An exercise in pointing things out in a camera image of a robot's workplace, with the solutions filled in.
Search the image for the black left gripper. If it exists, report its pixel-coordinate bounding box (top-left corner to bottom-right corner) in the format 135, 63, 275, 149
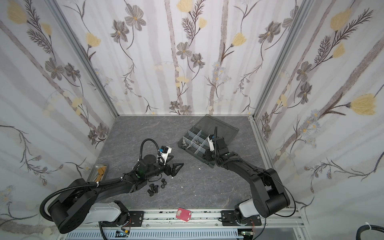
145, 160, 184, 181

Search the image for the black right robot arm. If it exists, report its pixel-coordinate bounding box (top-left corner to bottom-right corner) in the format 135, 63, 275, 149
204, 127, 297, 224

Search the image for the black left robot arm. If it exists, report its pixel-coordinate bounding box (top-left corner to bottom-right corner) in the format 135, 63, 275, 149
39, 144, 184, 234

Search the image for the pile of black nuts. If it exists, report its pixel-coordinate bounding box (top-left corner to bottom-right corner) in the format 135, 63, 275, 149
161, 179, 167, 189

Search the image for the clear compartment organizer box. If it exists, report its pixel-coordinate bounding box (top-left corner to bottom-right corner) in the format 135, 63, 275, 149
178, 115, 239, 168

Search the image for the pink plastic card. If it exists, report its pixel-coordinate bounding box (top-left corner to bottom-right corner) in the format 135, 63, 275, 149
176, 208, 192, 222

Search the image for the metal tray with tools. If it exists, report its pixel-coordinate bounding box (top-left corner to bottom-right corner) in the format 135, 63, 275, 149
87, 163, 108, 182

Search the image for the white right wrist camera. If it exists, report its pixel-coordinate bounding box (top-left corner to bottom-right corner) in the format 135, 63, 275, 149
207, 137, 215, 152

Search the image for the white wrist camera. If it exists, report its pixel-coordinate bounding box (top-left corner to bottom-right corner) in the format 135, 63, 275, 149
158, 146, 172, 166
207, 137, 215, 152

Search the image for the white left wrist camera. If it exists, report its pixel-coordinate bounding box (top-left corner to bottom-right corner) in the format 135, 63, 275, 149
158, 146, 172, 166

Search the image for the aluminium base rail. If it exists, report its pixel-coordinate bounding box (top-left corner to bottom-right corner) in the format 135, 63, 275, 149
61, 208, 305, 230

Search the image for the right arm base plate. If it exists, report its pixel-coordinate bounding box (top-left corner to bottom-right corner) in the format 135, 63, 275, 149
219, 210, 262, 227

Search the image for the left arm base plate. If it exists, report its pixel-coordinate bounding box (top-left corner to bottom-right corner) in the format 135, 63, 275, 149
116, 211, 145, 228

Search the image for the white ribbed cable duct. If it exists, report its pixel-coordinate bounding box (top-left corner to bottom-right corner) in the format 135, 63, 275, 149
65, 229, 244, 240

